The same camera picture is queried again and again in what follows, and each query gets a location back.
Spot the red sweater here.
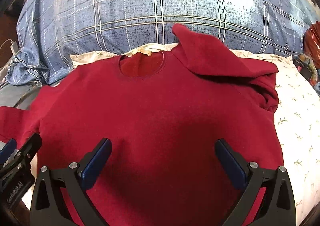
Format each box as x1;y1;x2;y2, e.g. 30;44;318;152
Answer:
0;23;284;226

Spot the grey star-print bedsheet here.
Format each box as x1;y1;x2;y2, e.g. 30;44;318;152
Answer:
0;55;58;112

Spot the cream leaf-print pillow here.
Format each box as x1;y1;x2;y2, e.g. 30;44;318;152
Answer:
21;42;320;224

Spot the blue plaid quilt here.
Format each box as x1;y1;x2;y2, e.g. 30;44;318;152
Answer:
6;0;319;86

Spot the clutter pile beside bed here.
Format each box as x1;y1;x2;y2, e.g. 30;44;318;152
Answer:
293;53;319;95

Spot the red shiny plastic bag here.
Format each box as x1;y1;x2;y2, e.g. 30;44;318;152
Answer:
304;21;320;69

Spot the white charger cable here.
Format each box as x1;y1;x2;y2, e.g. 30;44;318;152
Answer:
0;38;21;56

